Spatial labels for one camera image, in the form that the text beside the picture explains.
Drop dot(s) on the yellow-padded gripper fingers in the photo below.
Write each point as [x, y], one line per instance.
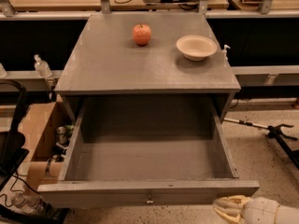
[230, 208]

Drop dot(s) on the white paper bowl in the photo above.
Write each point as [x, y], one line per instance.
[196, 47]

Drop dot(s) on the red apple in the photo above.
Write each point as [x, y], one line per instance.
[141, 34]

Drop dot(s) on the grey wooden cabinet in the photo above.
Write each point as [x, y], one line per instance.
[107, 60]

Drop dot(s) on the open cardboard box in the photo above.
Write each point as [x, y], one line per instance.
[47, 129]

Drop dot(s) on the clear plastic bottle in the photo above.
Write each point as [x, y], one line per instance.
[42, 67]

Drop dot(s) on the grey top drawer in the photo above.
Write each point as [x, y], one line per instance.
[141, 150]

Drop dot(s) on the black-handled metal pole tool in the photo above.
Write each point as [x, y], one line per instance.
[287, 143]

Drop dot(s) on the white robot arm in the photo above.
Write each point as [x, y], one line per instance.
[285, 215]

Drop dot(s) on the black chair frame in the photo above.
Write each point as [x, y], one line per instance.
[11, 151]

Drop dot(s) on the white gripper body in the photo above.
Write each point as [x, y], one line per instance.
[261, 211]

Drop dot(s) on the white pump dispenser bottle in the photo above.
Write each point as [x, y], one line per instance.
[225, 50]

